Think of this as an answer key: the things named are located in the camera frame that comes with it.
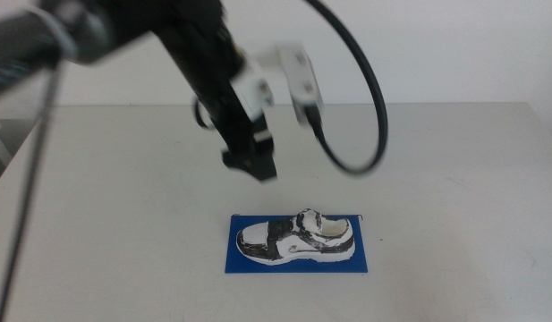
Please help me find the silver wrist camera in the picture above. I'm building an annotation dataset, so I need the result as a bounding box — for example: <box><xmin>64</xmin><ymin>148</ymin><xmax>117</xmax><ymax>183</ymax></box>
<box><xmin>284</xmin><ymin>48</ymin><xmax>327</xmax><ymax>128</ymax></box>

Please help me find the white zip tie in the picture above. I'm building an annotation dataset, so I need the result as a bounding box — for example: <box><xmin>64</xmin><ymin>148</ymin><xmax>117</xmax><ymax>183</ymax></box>
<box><xmin>36</xmin><ymin>4</ymin><xmax>81</xmax><ymax>61</ymax></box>

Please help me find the thin black cable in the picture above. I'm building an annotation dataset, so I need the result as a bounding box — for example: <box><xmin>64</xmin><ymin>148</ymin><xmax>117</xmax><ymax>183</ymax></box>
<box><xmin>193</xmin><ymin>97</ymin><xmax>217</xmax><ymax>132</ymax></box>

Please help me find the white and black shoe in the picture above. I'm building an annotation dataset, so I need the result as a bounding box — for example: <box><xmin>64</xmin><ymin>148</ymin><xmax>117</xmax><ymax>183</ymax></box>
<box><xmin>235</xmin><ymin>208</ymin><xmax>356</xmax><ymax>267</ymax></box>

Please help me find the blue rectangular mat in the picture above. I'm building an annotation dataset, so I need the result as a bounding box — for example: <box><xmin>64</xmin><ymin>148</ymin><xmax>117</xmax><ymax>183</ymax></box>
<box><xmin>225</xmin><ymin>214</ymin><xmax>369</xmax><ymax>275</ymax></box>

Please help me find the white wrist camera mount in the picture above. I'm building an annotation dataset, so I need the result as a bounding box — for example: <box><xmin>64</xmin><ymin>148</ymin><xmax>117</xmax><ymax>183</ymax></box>
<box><xmin>230</xmin><ymin>42</ymin><xmax>313</xmax><ymax>144</ymax></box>

